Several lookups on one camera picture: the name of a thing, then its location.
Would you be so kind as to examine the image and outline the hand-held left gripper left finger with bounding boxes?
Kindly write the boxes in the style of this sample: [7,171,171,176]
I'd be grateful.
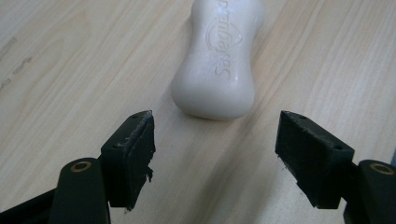
[100,109,157,211]

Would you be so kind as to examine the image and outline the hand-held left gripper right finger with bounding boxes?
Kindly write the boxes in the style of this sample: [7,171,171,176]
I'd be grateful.
[275,110,356,210]

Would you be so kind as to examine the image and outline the white soap bar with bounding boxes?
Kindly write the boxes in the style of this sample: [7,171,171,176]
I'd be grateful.
[170,0,267,121]

